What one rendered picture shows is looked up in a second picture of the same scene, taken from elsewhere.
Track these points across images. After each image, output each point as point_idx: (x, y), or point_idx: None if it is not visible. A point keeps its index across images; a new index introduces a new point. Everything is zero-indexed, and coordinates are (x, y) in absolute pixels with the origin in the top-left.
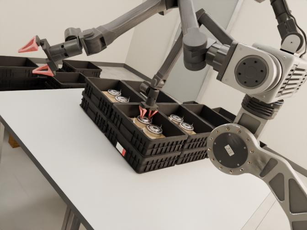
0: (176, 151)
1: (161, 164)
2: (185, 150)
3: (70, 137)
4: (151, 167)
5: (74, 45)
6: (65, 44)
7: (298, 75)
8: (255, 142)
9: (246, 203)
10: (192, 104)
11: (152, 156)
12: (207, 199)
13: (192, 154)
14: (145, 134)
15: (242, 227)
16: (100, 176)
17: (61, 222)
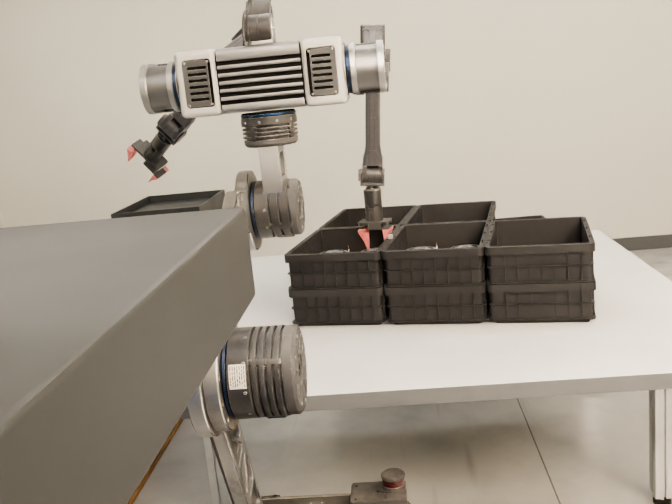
0: (363, 286)
1: (343, 313)
2: (390, 287)
3: (269, 292)
4: (322, 316)
5: (155, 137)
6: (152, 139)
7: (272, 67)
8: (238, 183)
9: (449, 377)
10: (533, 219)
11: (306, 290)
12: (364, 360)
13: (425, 300)
14: (289, 251)
15: (369, 396)
16: (238, 323)
17: (303, 470)
